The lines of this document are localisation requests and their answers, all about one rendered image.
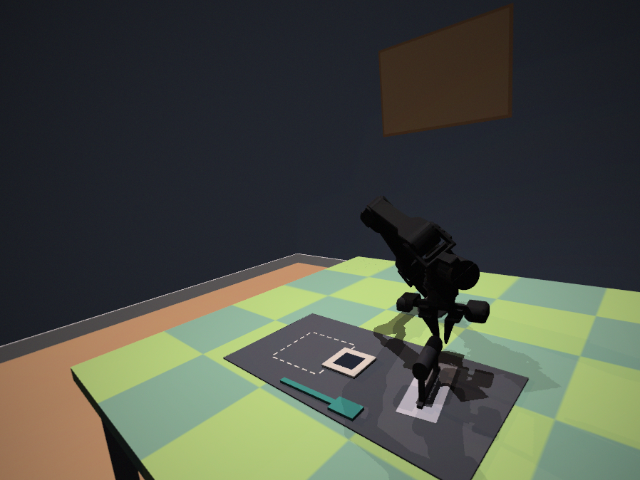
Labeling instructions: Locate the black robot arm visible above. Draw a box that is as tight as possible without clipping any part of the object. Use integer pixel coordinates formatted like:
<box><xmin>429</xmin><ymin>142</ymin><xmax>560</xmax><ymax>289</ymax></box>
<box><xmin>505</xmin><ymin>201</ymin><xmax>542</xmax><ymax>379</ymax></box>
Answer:
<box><xmin>361</xmin><ymin>195</ymin><xmax>480</xmax><ymax>299</ymax></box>

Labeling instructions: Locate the beige square tile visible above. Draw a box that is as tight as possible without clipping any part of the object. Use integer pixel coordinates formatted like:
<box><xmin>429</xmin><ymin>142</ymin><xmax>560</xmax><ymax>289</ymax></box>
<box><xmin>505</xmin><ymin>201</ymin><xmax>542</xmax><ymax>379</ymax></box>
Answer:
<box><xmin>321</xmin><ymin>348</ymin><xmax>376</xmax><ymax>378</ymax></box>

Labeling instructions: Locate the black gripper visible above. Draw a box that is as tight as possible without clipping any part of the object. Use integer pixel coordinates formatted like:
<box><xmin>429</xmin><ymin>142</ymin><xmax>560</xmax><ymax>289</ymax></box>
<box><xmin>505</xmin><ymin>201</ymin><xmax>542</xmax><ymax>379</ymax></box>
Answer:
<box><xmin>396</xmin><ymin>276</ymin><xmax>490</xmax><ymax>344</ymax></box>

